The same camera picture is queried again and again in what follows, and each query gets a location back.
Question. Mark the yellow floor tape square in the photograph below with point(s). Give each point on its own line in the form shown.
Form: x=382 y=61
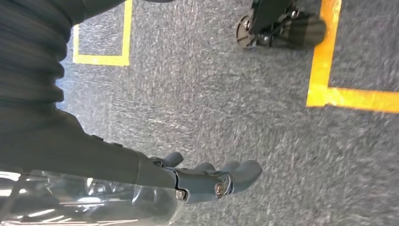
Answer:
x=103 y=60
x=324 y=62

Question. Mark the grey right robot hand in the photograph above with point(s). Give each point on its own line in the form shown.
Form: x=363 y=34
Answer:
x=78 y=162

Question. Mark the black robot lower body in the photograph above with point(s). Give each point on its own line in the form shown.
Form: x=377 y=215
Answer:
x=280 y=25

